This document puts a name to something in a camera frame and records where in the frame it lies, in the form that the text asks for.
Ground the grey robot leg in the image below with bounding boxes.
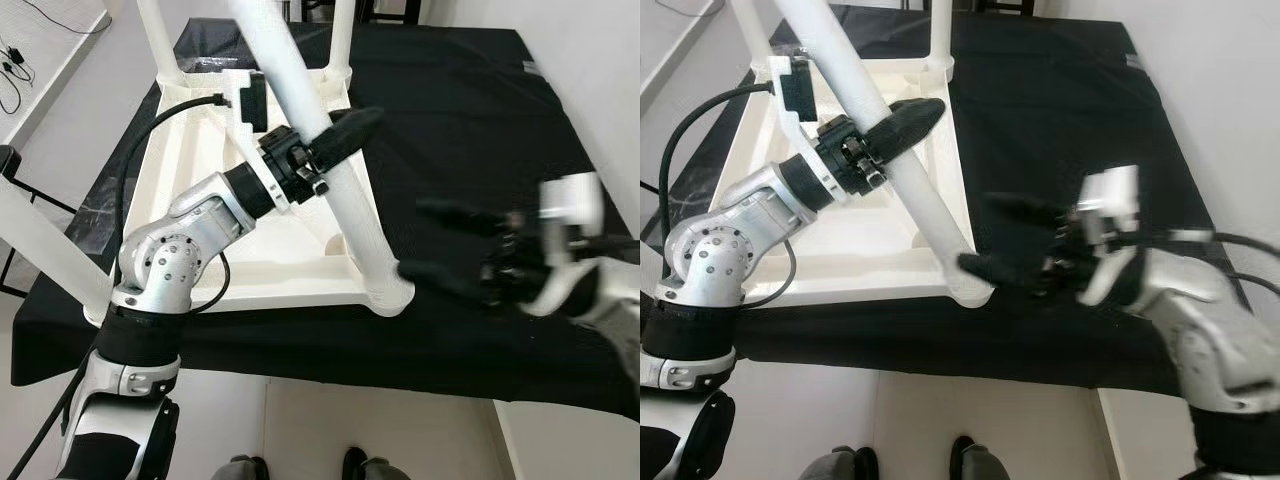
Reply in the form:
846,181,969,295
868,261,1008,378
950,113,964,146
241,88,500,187
805,448,881,480
215,455,269,480
950,435,1011,480
342,448,396,480

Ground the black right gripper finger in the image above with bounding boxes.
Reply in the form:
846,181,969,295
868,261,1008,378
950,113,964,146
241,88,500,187
985,192,1071,229
415,195,511,236
398,258,491,306
957,252,1046,291

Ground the clear crossed tape patch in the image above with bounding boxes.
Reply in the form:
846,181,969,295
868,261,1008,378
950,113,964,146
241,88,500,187
660,180,716,246
65,185,126,251

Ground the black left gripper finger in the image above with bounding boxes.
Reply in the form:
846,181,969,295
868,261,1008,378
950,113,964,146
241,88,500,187
865,97,947,161
310,105,386,171

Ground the white plastic table top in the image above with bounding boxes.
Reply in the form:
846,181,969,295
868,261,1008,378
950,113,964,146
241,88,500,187
715,55,996,309
95,65,416,319

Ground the grey robot left leg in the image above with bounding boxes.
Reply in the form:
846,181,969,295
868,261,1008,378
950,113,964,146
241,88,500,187
805,448,881,480
215,455,269,480

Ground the grey robot right leg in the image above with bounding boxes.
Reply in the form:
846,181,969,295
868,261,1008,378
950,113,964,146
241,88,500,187
950,435,1011,480
342,448,396,480

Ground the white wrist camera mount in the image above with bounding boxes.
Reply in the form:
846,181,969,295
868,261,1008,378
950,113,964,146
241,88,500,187
768,55,836,206
222,70,291,213
1075,165,1146,306
520,172,609,321

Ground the black power cable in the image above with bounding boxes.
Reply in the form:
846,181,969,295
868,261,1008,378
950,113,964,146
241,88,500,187
0,0,111,116
650,0,719,21

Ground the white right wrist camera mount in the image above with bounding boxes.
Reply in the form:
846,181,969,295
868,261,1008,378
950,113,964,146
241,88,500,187
1075,165,1146,306
520,172,609,321

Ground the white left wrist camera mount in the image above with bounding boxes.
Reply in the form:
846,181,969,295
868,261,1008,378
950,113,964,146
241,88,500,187
222,70,291,213
768,55,836,206

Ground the white plastic table leg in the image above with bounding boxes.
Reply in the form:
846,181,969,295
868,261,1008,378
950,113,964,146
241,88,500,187
0,178,116,326
325,0,358,83
728,0,786,81
228,0,413,306
922,0,956,79
135,0,189,86
773,0,998,306

